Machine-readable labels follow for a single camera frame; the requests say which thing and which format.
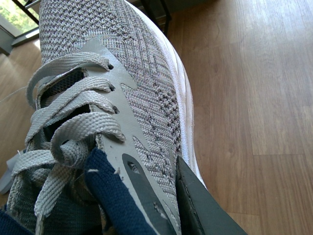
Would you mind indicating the light blue slipper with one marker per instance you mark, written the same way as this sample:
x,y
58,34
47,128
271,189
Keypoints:
x,y
6,180

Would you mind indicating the black metal shoe rack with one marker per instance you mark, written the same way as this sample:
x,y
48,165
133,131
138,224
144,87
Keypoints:
x,y
158,12

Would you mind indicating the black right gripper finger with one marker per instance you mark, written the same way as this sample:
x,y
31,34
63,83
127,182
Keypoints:
x,y
199,212

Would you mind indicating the grey knit sneaker white sole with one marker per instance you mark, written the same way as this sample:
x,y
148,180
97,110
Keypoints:
x,y
110,121

